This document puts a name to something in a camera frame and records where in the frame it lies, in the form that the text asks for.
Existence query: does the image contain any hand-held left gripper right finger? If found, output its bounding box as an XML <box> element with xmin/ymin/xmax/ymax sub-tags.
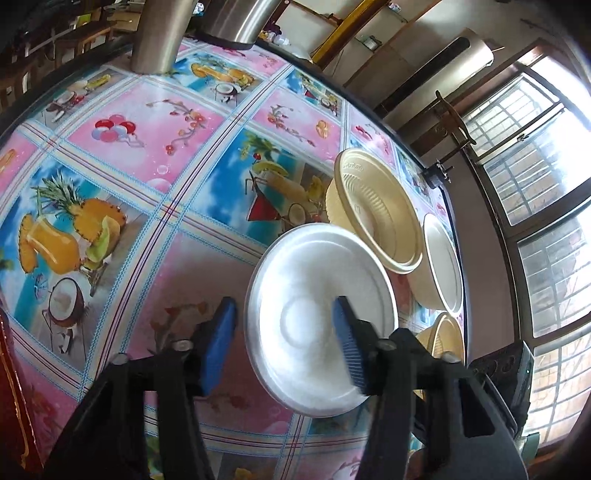
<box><xmin>331</xmin><ymin>295</ymin><xmax>529</xmax><ymax>480</ymax></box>

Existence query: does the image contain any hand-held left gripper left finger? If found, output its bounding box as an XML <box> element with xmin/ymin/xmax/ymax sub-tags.
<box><xmin>44</xmin><ymin>296</ymin><xmax>238</xmax><ymax>480</ymax></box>

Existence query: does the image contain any white foam bowl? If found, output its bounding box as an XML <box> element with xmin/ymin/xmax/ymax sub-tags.
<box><xmin>245</xmin><ymin>223</ymin><xmax>399</xmax><ymax>419</ymax></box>

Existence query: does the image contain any beige ribbed disposable bowl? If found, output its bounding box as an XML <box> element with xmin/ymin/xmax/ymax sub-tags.
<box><xmin>325</xmin><ymin>178</ymin><xmax>424</xmax><ymax>276</ymax></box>
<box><xmin>416</xmin><ymin>311</ymin><xmax>466</xmax><ymax>365</ymax></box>
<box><xmin>333</xmin><ymin>148</ymin><xmax>422</xmax><ymax>271</ymax></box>

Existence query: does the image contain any cream disposable bowl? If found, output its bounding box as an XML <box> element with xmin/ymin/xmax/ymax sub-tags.
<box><xmin>406</xmin><ymin>213</ymin><xmax>464</xmax><ymax>315</ymax></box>

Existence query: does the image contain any barred window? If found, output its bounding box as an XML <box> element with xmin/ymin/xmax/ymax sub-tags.
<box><xmin>462</xmin><ymin>46</ymin><xmax>591</xmax><ymax>453</ymax></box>

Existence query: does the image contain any red wooden furniture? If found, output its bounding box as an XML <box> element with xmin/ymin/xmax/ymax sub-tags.
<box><xmin>0</xmin><ymin>309</ymin><xmax>44</xmax><ymax>472</ymax></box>

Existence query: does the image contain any fruit print tablecloth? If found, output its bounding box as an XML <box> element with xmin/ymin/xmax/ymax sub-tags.
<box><xmin>0</xmin><ymin>37</ymin><xmax>462</xmax><ymax>480</ymax></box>

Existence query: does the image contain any wooden chair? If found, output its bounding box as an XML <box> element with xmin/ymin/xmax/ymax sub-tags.
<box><xmin>434</xmin><ymin>90</ymin><xmax>477</xmax><ymax>160</ymax></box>

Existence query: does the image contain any standing air conditioner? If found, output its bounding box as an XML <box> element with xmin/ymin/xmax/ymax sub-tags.
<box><xmin>374</xmin><ymin>36</ymin><xmax>495</xmax><ymax>121</ymax></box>

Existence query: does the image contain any slim steel thermos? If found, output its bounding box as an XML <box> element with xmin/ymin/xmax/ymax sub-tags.
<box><xmin>131</xmin><ymin>0</ymin><xmax>197</xmax><ymax>75</ymax></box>

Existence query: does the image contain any wide steel thermos black base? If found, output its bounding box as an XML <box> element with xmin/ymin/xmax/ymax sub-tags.
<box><xmin>201</xmin><ymin>0</ymin><xmax>282</xmax><ymax>51</ymax></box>

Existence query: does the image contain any gold framed wall panel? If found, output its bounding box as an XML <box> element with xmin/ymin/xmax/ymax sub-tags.
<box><xmin>314</xmin><ymin>0</ymin><xmax>389</xmax><ymax>65</ymax></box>

